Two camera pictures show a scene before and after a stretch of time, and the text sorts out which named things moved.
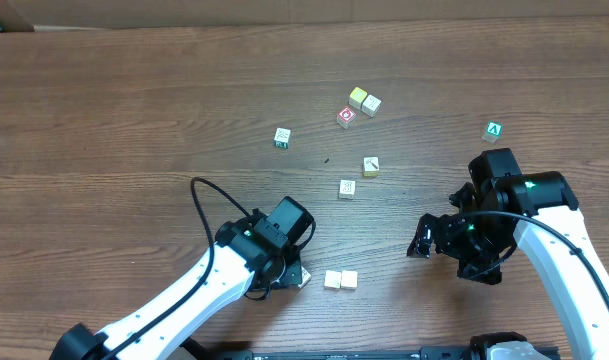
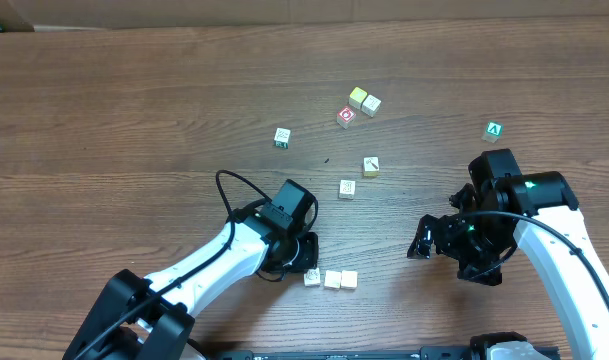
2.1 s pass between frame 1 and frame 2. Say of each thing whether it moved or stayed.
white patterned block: stayed
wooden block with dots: moved
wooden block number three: stayed
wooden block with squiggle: stayed
